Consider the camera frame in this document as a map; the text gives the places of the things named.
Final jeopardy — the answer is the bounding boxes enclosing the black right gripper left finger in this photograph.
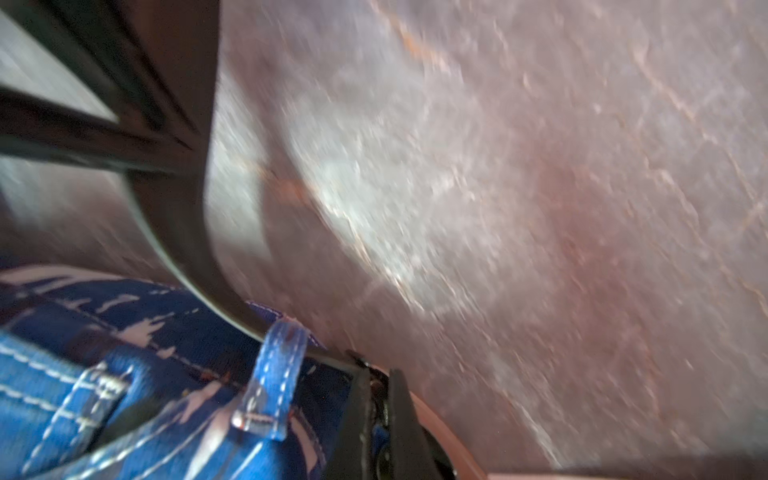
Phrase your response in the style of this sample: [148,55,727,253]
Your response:
[323,369,373,480]

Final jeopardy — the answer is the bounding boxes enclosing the blue white patterned trousers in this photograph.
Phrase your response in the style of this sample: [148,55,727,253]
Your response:
[1,265,351,479]

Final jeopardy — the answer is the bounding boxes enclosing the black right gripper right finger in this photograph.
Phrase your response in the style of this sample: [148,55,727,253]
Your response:
[388,369,442,480]

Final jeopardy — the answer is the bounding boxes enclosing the black leather belt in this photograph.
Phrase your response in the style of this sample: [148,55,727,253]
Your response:
[0,0,361,376]

